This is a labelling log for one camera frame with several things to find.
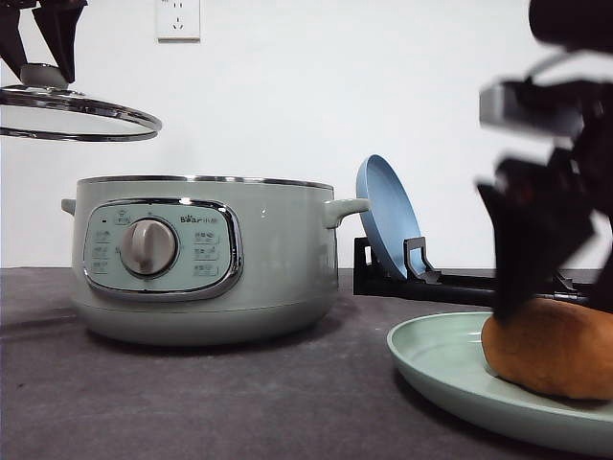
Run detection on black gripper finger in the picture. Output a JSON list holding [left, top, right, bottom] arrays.
[[0, 0, 37, 82], [32, 0, 88, 83]]

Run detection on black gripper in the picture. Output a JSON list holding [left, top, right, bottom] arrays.
[[477, 80, 613, 327]]

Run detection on glass pot lid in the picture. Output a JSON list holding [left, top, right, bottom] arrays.
[[0, 63, 162, 141]]

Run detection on brown potato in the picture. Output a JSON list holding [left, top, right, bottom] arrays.
[[481, 297, 613, 399]]

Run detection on green plate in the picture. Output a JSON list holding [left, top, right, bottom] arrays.
[[387, 311, 613, 458]]

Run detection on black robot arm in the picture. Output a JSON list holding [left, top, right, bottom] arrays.
[[477, 0, 613, 324]]

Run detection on blue plate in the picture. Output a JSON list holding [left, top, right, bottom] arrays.
[[356, 154, 422, 281]]

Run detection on black plate rack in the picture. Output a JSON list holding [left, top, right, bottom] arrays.
[[353, 237, 601, 306]]

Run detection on green electric steamer pot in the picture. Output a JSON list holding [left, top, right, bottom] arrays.
[[61, 175, 370, 346]]

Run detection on grey felt table mat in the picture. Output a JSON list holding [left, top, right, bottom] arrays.
[[0, 266, 613, 460]]

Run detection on white wall socket left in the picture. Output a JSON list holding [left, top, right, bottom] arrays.
[[154, 0, 201, 45]]

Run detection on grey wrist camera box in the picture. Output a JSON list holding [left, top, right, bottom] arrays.
[[479, 78, 586, 135]]

